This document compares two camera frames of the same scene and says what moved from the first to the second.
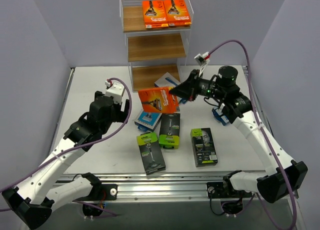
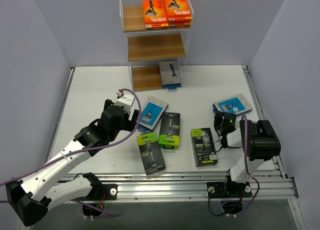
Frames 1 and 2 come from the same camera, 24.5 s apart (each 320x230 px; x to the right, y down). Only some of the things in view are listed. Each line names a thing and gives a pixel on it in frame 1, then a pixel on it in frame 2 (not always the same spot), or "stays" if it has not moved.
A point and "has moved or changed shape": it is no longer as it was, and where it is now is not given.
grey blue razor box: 167,80 has moved or changed shape
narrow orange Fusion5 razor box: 159,100 → 177,6
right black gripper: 193,85 → 220,125
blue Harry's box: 147,121 stays
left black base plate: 109,192 stays
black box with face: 203,147 stays
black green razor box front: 151,152 stays
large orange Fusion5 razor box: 155,14 stays
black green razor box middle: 169,130 stays
